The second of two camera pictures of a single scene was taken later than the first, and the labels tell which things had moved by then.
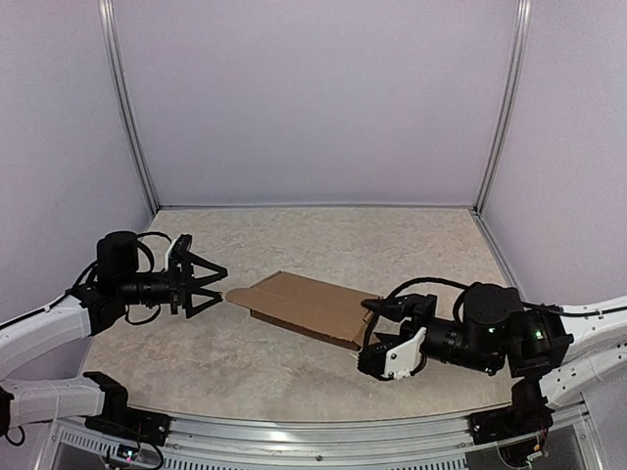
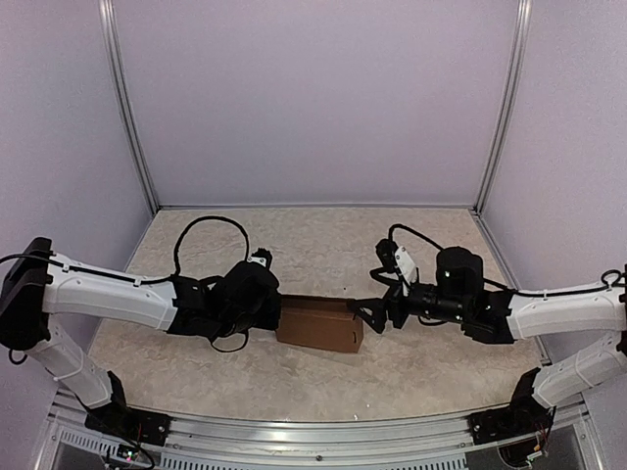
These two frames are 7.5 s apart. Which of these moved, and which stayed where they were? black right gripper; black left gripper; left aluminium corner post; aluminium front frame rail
Moved: black left gripper; black right gripper
Stayed: left aluminium corner post; aluminium front frame rail
